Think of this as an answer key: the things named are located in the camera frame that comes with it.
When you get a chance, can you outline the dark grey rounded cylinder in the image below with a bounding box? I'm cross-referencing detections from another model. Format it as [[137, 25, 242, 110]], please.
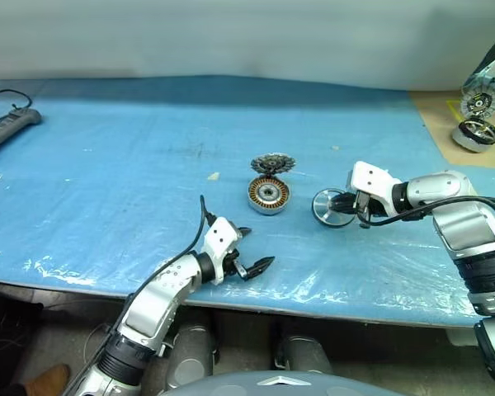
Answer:
[[166, 323, 219, 389], [273, 328, 334, 375]]

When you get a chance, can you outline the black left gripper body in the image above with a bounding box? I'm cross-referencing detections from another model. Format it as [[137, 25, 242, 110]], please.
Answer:
[[224, 247, 249, 281]]

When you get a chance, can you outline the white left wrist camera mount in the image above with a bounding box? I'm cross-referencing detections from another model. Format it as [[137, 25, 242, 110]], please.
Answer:
[[200, 216, 244, 286]]

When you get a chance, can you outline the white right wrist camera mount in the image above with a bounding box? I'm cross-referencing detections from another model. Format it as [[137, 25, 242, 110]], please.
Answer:
[[346, 161, 402, 218]]

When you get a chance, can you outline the assembled silver motor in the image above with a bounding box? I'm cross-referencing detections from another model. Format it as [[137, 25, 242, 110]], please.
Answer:
[[451, 118, 495, 154]]

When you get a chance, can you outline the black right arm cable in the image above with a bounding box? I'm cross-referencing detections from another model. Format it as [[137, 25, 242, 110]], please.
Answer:
[[358, 196, 495, 245]]

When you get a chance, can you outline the grey robot torso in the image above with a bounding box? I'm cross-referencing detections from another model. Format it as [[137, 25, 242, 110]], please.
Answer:
[[159, 370, 406, 396]]

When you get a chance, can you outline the black power strip cable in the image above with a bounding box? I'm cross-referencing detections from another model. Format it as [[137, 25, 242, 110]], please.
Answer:
[[0, 89, 34, 125]]

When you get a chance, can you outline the silver round rotor housing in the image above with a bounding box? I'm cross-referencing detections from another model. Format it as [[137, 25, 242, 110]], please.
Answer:
[[311, 187, 358, 228]]

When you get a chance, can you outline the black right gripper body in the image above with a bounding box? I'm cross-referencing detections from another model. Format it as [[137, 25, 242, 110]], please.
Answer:
[[339, 190, 375, 220]]

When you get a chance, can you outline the blue table mat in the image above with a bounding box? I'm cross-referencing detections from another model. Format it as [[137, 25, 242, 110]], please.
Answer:
[[0, 75, 495, 329]]

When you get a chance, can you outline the motor stator with copper windings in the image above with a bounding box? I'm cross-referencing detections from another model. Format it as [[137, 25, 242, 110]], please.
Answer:
[[247, 174, 293, 215]]

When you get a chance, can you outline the brown shoe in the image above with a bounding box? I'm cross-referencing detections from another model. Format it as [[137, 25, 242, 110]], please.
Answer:
[[23, 363, 72, 396]]

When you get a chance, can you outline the brown cardboard sheet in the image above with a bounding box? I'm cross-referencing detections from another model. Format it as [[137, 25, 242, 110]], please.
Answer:
[[408, 87, 495, 171]]

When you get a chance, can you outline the dark grey power strip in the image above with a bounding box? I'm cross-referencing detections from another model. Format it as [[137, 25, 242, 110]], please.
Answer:
[[0, 108, 43, 163]]

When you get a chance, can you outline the grey angled stand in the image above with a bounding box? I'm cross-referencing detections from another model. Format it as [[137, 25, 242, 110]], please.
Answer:
[[463, 23, 495, 90]]

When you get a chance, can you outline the finned metal motor disc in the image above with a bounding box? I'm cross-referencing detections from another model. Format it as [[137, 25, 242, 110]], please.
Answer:
[[249, 152, 297, 177], [460, 87, 495, 120]]

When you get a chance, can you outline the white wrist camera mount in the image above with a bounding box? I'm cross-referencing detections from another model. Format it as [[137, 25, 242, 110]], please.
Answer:
[[200, 216, 244, 286], [346, 161, 402, 218]]

